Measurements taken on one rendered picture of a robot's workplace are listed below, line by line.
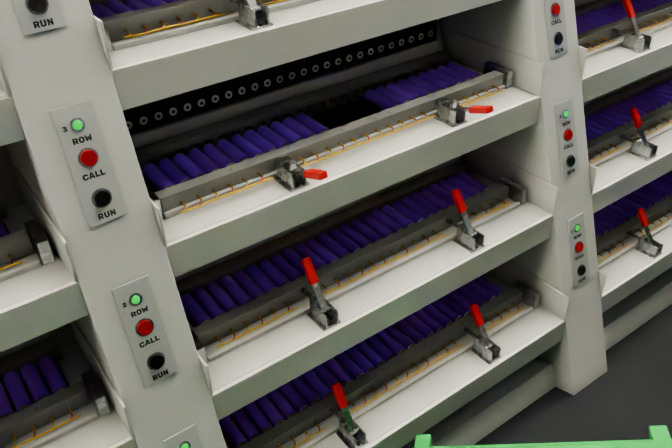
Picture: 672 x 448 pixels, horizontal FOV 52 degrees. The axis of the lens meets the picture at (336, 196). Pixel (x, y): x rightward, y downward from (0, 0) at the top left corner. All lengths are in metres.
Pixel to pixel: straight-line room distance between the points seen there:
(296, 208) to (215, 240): 0.11
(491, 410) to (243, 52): 0.74
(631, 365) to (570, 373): 0.14
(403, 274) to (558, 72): 0.39
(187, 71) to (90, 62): 0.10
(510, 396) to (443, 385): 0.19
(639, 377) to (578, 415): 0.15
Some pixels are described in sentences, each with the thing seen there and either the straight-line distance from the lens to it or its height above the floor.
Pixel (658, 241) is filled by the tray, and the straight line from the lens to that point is 1.47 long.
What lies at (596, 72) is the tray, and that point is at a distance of 1.19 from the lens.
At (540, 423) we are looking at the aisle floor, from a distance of 1.26.
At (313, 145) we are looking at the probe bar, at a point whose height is 0.57.
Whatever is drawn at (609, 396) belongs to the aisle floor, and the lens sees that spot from 1.32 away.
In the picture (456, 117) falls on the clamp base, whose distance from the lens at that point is 1.00.
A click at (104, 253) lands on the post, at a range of 0.75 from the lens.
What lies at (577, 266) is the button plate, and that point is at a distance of 1.22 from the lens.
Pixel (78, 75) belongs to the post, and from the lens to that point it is 0.72.
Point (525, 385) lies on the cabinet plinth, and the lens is 1.28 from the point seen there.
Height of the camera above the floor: 0.79
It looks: 18 degrees down
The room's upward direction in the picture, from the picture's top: 12 degrees counter-clockwise
